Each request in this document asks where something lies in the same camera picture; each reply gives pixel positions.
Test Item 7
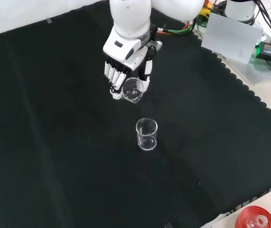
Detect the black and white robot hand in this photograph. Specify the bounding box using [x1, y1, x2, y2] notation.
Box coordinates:
[103, 23, 164, 100]

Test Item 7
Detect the small clear glass beaker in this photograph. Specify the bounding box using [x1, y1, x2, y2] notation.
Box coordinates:
[122, 77, 145, 104]

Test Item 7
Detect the large clear glass beaker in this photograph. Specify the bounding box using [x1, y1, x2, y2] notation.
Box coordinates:
[135, 118, 159, 151]

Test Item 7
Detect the pale board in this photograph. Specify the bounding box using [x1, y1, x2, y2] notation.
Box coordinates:
[201, 11, 263, 65]

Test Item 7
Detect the black bench cloth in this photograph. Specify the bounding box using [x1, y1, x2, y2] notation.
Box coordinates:
[0, 0, 271, 228]

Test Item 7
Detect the red round container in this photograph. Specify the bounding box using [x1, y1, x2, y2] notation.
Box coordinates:
[235, 206, 271, 228]

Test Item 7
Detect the small clear glass ware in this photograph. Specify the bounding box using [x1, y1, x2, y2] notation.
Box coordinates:
[246, 215, 269, 228]

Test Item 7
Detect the green cable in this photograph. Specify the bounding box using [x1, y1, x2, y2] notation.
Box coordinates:
[158, 14, 207, 36]

